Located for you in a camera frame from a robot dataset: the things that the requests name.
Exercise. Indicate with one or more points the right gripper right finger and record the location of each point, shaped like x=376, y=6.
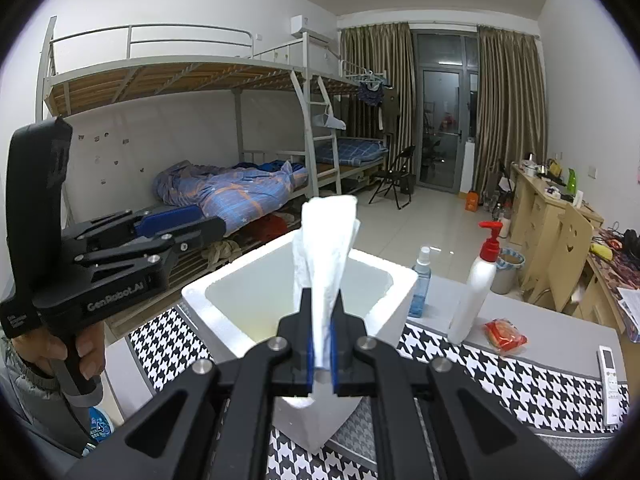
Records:
x=430, y=420

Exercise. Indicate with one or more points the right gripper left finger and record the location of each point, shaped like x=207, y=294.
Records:
x=213, y=421

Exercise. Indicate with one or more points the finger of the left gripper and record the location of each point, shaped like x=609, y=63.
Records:
x=145, y=256
x=122, y=227

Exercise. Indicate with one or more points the white tissue paper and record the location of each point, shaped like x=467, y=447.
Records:
x=320, y=248

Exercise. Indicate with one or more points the person's left hand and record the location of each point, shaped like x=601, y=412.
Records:
x=39, y=347

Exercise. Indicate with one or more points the blue plaid quilt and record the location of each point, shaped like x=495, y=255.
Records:
x=238, y=195

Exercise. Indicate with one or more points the white pump lotion bottle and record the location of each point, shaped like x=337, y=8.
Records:
x=480, y=278

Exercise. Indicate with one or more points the red snack packet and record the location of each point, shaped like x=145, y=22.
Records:
x=503, y=335

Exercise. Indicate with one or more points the houndstooth table cloth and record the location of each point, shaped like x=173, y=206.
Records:
x=538, y=398

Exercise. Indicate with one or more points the trash bin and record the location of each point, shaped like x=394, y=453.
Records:
x=509, y=262

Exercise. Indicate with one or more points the white remote control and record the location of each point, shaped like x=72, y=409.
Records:
x=615, y=405

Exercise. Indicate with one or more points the wooden smiley chair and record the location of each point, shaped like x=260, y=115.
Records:
x=561, y=274

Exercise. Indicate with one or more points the orange bag on floor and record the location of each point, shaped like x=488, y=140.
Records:
x=471, y=201

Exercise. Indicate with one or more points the papers on desk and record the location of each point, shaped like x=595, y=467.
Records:
x=629, y=301

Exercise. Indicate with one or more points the yellow banana toy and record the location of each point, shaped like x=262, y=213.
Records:
x=602, y=251

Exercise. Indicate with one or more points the wooden desk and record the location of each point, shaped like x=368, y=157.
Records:
x=536, y=225

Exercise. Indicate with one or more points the black folding chair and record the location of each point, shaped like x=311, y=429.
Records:
x=395, y=178

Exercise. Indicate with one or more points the black headphones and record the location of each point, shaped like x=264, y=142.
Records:
x=631, y=243

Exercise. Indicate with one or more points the green spray bottle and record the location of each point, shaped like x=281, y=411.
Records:
x=571, y=182

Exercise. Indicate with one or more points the white air conditioner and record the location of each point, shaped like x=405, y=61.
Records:
x=300, y=25

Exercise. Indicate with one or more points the left brown curtain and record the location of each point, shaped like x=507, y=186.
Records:
x=380, y=59

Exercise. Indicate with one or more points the brown curtain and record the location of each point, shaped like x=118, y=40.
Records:
x=511, y=114
x=380, y=59

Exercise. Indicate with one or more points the right brown curtain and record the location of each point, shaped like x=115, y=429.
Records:
x=511, y=114

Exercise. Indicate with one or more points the glass balcony door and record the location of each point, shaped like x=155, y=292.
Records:
x=447, y=69

